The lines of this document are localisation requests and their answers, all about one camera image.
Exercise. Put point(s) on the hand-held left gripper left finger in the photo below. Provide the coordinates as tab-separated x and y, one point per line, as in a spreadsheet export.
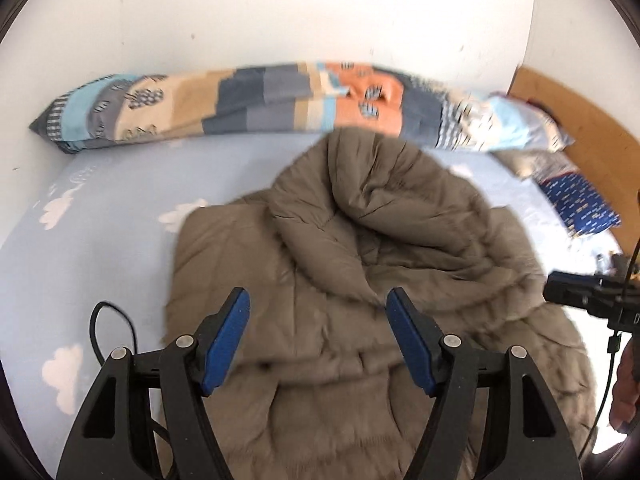
227	340

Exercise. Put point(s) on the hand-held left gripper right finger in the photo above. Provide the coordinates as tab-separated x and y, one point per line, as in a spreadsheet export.
412	340

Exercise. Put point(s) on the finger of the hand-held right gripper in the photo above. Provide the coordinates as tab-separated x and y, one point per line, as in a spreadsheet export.
565	290

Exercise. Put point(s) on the brown puffer jacket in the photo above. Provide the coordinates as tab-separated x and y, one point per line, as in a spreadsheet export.
350	240

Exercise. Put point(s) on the person's right hand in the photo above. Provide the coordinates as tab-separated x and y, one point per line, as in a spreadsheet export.
627	385

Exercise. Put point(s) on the navy star-print pillow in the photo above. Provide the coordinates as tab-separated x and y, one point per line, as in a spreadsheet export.
580	202

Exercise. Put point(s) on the light blue bed sheet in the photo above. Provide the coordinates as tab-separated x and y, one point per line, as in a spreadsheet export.
100	240

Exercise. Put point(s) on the wooden headboard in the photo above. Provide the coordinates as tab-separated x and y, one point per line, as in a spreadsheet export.
590	120

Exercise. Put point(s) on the long patchwork bolster pillow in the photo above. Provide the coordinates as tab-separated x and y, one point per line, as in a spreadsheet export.
240	100

